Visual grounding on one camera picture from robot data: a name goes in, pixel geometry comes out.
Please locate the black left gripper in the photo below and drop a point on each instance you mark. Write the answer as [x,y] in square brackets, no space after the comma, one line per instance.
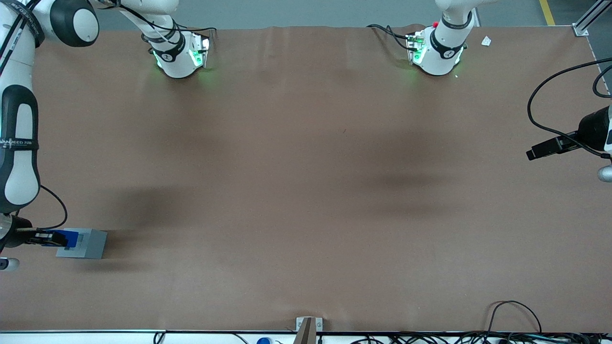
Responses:
[591,129]

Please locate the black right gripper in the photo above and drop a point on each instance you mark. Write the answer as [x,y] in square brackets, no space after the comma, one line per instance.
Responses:
[19,232]

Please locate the small blue plastic part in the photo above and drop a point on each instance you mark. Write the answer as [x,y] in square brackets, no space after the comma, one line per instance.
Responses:
[71,239]

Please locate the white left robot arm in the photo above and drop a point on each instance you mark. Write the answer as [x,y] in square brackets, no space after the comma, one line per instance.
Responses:
[442,48]

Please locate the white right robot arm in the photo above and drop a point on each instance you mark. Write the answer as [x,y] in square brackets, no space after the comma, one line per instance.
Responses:
[19,143]

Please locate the gray square base block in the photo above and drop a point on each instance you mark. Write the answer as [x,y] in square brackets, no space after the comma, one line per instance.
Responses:
[88,244]

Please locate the small white paper scrap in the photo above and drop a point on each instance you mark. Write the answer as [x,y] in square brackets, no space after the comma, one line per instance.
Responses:
[486,41]

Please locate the blue round cap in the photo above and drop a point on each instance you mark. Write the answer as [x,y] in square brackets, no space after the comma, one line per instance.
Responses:
[263,340]

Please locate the brown table cover sheet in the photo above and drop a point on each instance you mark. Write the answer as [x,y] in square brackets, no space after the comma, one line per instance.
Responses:
[306,191]

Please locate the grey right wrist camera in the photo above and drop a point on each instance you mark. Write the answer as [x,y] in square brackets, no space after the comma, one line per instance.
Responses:
[8,264]

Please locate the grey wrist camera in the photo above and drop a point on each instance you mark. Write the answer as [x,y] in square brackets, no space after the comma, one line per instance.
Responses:
[8,264]
[606,173]

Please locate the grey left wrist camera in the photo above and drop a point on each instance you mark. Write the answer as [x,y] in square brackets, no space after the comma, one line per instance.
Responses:
[606,173]

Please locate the aluminium frame profile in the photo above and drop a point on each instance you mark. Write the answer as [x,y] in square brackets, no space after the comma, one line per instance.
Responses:
[590,19]

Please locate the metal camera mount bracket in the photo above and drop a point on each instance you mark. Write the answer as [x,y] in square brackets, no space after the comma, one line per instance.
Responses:
[308,329]

